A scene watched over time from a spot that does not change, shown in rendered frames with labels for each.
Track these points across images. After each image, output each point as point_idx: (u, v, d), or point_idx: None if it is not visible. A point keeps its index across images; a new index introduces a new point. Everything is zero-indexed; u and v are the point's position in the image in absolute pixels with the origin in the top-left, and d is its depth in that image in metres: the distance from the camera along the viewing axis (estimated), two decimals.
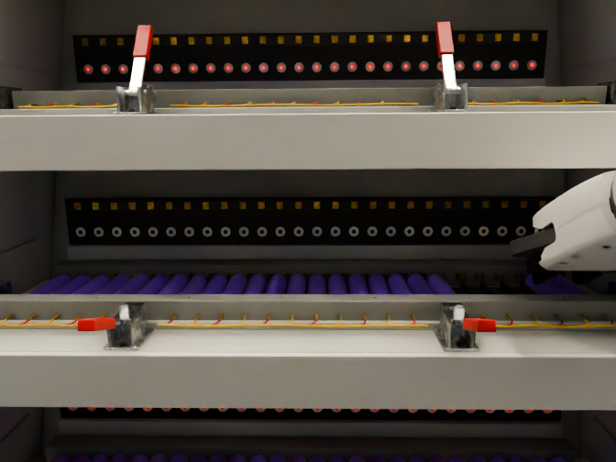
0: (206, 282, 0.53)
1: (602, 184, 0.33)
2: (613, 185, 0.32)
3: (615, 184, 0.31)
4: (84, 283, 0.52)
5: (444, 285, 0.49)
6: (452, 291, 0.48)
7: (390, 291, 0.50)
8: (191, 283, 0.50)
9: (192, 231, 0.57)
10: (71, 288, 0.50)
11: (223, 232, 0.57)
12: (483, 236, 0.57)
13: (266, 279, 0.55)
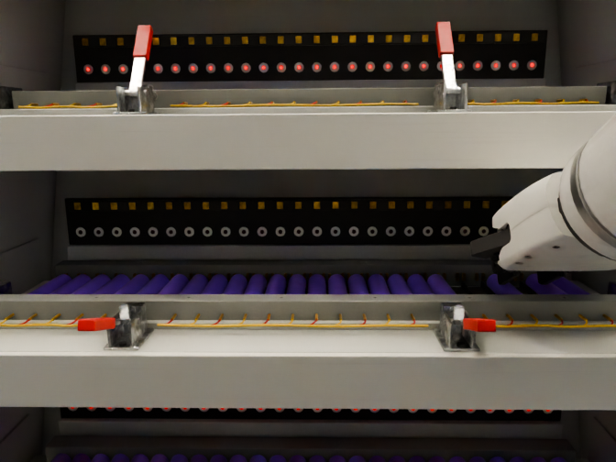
0: (206, 282, 0.53)
1: (551, 184, 0.33)
2: (560, 185, 0.32)
3: (561, 184, 0.32)
4: (84, 283, 0.52)
5: (444, 285, 0.49)
6: (452, 291, 0.48)
7: (390, 291, 0.50)
8: (191, 283, 0.50)
9: (192, 231, 0.57)
10: (71, 288, 0.50)
11: (223, 232, 0.57)
12: (483, 236, 0.57)
13: (266, 279, 0.55)
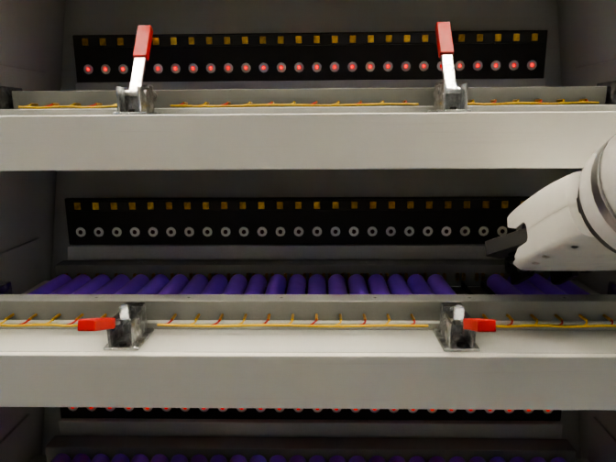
0: (206, 282, 0.53)
1: (570, 184, 0.33)
2: (579, 185, 0.32)
3: (581, 184, 0.31)
4: (84, 283, 0.52)
5: (444, 285, 0.49)
6: (452, 291, 0.48)
7: (390, 291, 0.50)
8: (191, 283, 0.50)
9: (192, 231, 0.57)
10: (71, 288, 0.50)
11: (223, 232, 0.57)
12: (483, 236, 0.57)
13: (266, 279, 0.55)
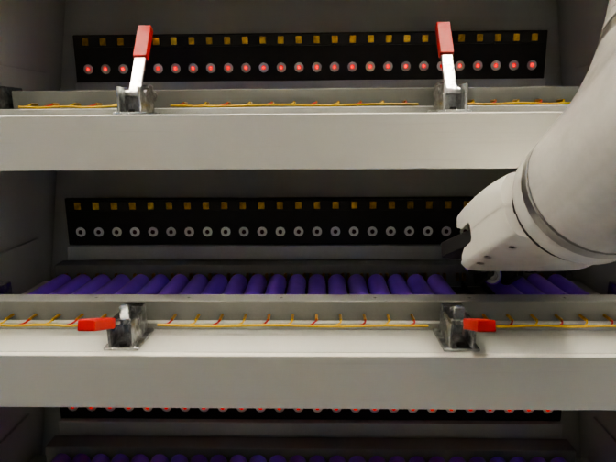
0: (206, 282, 0.53)
1: (506, 185, 0.33)
2: (512, 186, 0.32)
3: (514, 185, 0.32)
4: (84, 283, 0.52)
5: (444, 285, 0.49)
6: (452, 291, 0.48)
7: (390, 291, 0.50)
8: (191, 283, 0.50)
9: (192, 231, 0.57)
10: (71, 288, 0.50)
11: (223, 232, 0.57)
12: None
13: (266, 279, 0.55)
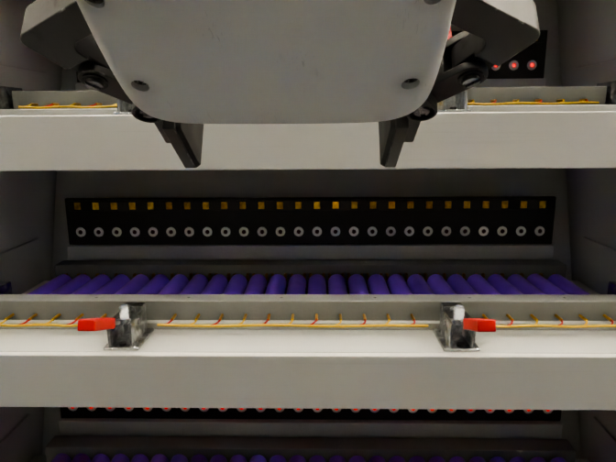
0: (206, 282, 0.53)
1: None
2: None
3: None
4: (84, 283, 0.52)
5: (444, 285, 0.49)
6: (452, 291, 0.48)
7: (390, 291, 0.50)
8: (191, 283, 0.50)
9: (192, 231, 0.57)
10: (71, 288, 0.50)
11: (223, 232, 0.57)
12: (483, 236, 0.57)
13: (266, 279, 0.55)
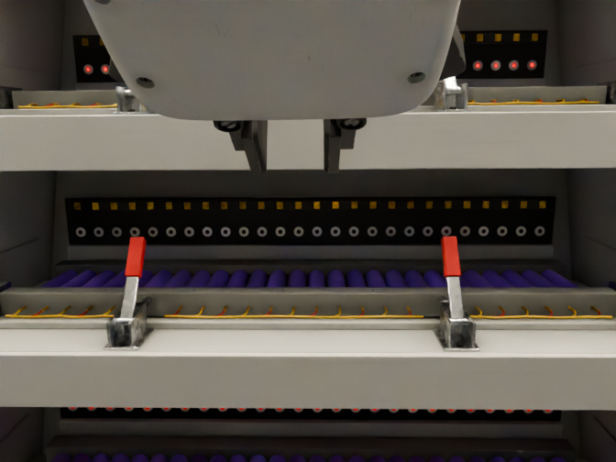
0: (209, 278, 0.55)
1: None
2: None
3: None
4: (91, 279, 0.54)
5: (440, 280, 0.51)
6: (447, 286, 0.49)
7: (388, 286, 0.52)
8: (194, 279, 0.52)
9: (192, 231, 0.57)
10: (79, 283, 0.52)
11: (223, 232, 0.57)
12: (483, 236, 0.57)
13: None
